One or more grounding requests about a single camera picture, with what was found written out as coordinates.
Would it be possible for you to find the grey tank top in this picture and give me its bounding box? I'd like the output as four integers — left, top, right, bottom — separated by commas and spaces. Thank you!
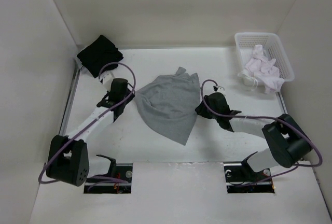
134, 67, 200, 146

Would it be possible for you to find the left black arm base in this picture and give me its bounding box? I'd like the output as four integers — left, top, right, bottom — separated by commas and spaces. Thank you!
84, 155, 133, 194

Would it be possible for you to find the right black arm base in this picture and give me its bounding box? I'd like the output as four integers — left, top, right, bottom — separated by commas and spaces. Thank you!
224, 156, 275, 193

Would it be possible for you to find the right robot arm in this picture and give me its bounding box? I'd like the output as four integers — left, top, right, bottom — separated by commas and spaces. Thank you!
195, 92, 312, 180

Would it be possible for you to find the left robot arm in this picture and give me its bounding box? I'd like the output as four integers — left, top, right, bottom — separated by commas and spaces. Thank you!
44, 78, 134, 186

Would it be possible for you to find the folded black tank top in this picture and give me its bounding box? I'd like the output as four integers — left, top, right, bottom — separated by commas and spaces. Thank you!
77, 35, 123, 78

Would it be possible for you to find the white tank top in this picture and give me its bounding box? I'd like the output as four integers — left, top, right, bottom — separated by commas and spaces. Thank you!
238, 45, 285, 94

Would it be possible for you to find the white plastic basket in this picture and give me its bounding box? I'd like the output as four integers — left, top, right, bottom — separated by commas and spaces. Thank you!
234, 32, 295, 82

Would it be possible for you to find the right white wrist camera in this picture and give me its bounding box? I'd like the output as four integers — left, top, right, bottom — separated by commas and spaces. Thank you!
213, 86, 225, 93

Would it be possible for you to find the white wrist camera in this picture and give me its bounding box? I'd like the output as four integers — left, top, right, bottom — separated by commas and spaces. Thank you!
213, 86, 225, 93
99, 71, 115, 87

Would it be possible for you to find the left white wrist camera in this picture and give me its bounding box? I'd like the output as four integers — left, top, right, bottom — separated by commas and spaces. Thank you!
99, 71, 115, 87

